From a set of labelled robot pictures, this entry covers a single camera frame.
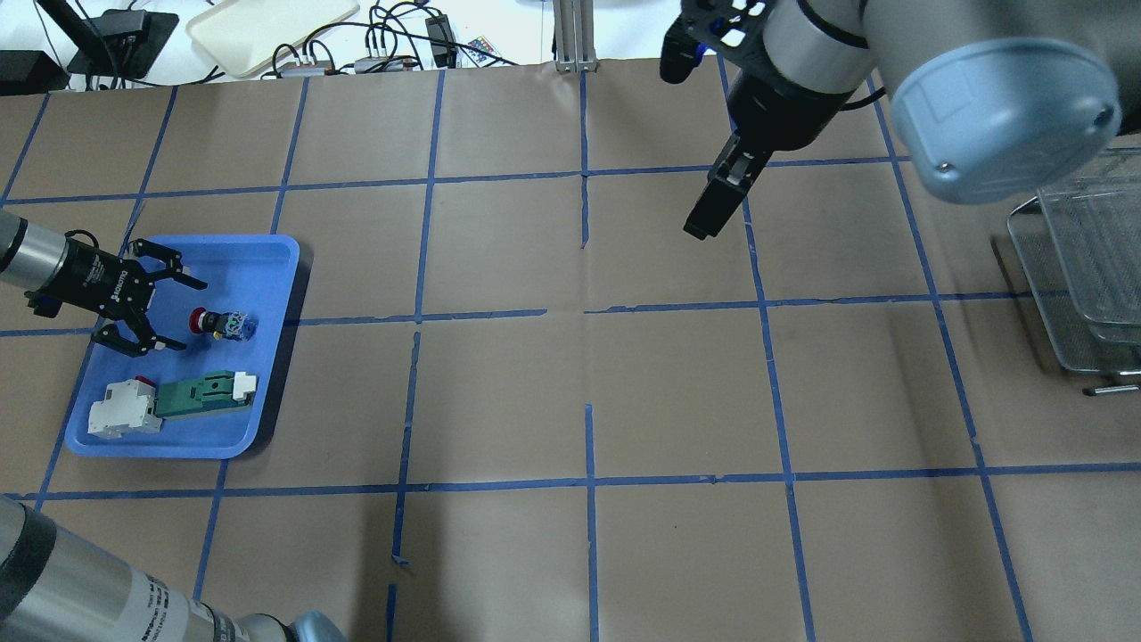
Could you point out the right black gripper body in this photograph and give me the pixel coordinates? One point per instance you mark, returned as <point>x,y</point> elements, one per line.
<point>777,113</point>

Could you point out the white circuit breaker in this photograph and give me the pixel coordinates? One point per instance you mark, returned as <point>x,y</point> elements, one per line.
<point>127,407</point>

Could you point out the beige plastic tray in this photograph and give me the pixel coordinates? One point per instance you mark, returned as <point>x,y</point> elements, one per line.
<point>240,36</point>

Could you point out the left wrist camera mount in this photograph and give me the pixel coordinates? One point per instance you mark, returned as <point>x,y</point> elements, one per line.
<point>44,302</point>

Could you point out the blue plastic tray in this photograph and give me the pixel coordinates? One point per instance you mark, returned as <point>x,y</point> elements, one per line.
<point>254,274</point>

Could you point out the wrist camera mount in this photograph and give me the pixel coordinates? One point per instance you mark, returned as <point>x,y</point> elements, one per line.
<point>732,29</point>
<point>44,302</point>

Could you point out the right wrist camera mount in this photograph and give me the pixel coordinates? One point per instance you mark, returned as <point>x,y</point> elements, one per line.
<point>732,29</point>

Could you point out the black monitor stand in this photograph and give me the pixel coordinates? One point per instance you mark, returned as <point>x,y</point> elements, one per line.
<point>120,43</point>

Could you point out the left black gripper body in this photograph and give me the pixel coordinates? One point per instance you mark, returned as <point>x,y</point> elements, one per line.
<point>91,273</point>

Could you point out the green terminal block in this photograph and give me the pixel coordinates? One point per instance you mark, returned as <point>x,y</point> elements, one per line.
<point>213,392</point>

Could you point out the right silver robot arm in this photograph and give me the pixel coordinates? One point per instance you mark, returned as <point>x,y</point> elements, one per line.
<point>991,98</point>

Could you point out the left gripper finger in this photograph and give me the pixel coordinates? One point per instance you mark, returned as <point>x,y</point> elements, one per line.
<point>171,260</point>
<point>135,343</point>

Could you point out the red emergency stop button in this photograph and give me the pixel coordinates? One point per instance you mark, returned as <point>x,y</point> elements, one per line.
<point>228,326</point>

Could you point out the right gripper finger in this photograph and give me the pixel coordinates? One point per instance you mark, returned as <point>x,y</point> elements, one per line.
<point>714,207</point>

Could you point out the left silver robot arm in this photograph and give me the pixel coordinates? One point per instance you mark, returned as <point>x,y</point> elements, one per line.
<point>57,586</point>

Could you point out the aluminium frame post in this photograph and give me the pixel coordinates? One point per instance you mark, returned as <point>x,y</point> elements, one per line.
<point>574,36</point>

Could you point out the wire mesh shelf basket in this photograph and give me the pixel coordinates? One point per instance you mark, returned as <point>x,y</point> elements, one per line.
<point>1078,245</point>

